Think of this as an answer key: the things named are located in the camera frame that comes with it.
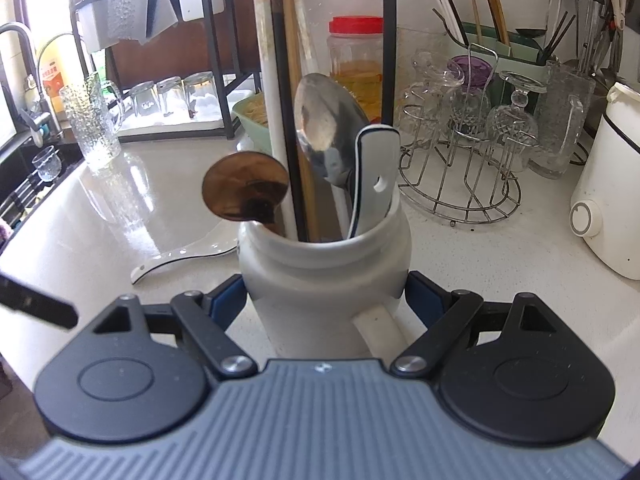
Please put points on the cut glass goblet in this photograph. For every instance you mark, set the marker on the cut glass goblet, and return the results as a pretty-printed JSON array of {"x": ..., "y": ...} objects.
[{"x": 515, "y": 125}]

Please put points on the green utensil caddy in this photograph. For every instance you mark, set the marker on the green utensil caddy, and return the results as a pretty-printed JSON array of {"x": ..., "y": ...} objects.
[{"x": 525, "y": 57}]

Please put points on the small stemmed glass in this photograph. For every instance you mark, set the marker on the small stemmed glass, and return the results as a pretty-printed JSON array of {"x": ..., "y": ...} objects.
[{"x": 47, "y": 162}]

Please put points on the white ceramic soup spoon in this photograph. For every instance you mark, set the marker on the white ceramic soup spoon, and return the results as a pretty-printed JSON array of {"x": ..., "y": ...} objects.
[
  {"x": 200, "y": 247},
  {"x": 375, "y": 160}
]

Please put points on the white rice cooker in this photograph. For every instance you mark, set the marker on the white rice cooker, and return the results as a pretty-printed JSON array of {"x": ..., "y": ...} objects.
[{"x": 610, "y": 185}]

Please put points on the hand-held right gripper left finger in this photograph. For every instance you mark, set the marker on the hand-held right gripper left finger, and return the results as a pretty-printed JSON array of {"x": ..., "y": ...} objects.
[{"x": 225, "y": 305}]

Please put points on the green plastic colander basket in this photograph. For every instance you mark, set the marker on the green plastic colander basket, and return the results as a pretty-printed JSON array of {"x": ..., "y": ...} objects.
[{"x": 250, "y": 130}]

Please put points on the steel gooseneck faucet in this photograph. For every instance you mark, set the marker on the steel gooseneck faucet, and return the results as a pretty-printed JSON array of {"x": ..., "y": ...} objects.
[{"x": 35, "y": 75}]

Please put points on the white ceramic mug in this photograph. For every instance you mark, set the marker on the white ceramic mug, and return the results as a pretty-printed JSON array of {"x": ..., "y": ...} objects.
[{"x": 320, "y": 280}]

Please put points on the copper round spoon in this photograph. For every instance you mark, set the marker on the copper round spoon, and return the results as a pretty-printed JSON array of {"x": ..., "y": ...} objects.
[{"x": 245, "y": 185}]

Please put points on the bundle of beige noodles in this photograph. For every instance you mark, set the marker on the bundle of beige noodles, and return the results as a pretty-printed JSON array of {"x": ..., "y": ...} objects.
[{"x": 260, "y": 110}]

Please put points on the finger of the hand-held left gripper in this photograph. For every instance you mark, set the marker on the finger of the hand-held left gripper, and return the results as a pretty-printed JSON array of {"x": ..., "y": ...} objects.
[{"x": 35, "y": 302}]

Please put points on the brown wooden cutting board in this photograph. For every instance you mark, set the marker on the brown wooden cutting board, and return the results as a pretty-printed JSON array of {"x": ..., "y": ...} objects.
[{"x": 165, "y": 60}]

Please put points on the textured glass pitcher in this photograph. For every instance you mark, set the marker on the textured glass pitcher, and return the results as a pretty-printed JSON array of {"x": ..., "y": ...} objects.
[{"x": 92, "y": 120}]

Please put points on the white speckled chopstick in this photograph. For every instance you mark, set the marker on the white speckled chopstick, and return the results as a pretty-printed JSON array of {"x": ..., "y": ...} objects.
[
  {"x": 267, "y": 60},
  {"x": 307, "y": 35}
]

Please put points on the upturned drinking glass red mark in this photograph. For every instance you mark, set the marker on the upturned drinking glass red mark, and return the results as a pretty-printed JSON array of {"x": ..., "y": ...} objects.
[{"x": 199, "y": 92}]

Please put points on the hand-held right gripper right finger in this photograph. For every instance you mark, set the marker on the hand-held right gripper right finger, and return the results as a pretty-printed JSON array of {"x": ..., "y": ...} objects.
[{"x": 427, "y": 300}]

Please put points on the large steel spoon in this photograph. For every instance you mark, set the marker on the large steel spoon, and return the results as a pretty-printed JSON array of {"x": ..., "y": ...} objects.
[{"x": 325, "y": 120}]

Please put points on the thin curved steel faucet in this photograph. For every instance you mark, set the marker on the thin curved steel faucet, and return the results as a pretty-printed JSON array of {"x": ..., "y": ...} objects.
[{"x": 47, "y": 46}]

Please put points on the white drain tray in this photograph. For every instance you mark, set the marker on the white drain tray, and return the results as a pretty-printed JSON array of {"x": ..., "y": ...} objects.
[{"x": 200, "y": 127}]

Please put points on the red-lidded plastic jar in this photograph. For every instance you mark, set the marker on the red-lidded plastic jar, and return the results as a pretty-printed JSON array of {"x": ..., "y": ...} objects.
[{"x": 355, "y": 60}]

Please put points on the grey textured cloth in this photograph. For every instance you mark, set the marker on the grey textured cloth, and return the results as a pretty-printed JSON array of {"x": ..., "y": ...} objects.
[{"x": 135, "y": 5}]

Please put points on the clear glass cup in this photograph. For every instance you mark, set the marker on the clear glass cup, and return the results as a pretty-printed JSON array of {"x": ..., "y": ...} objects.
[{"x": 430, "y": 95}]

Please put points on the large textured glass mug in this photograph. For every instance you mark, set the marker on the large textured glass mug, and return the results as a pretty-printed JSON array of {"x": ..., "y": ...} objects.
[{"x": 560, "y": 120}]

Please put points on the purple glass cup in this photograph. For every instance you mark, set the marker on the purple glass cup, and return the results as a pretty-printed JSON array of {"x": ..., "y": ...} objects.
[{"x": 462, "y": 67}]

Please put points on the black serving ladle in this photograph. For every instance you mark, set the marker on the black serving ladle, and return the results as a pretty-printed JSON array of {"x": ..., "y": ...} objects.
[{"x": 530, "y": 31}]

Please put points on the purple fluffy cloth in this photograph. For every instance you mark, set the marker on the purple fluffy cloth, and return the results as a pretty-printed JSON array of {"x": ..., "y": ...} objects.
[{"x": 4, "y": 237}]

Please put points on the black metal rack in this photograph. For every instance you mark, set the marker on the black metal rack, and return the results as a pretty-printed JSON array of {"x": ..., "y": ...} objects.
[{"x": 229, "y": 110}]

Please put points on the wooden chopstick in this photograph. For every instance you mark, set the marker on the wooden chopstick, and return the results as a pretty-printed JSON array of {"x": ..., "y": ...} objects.
[{"x": 292, "y": 35}]

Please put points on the yellow dish soap bottle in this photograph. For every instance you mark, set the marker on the yellow dish soap bottle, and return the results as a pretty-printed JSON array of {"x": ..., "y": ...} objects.
[{"x": 52, "y": 80}]

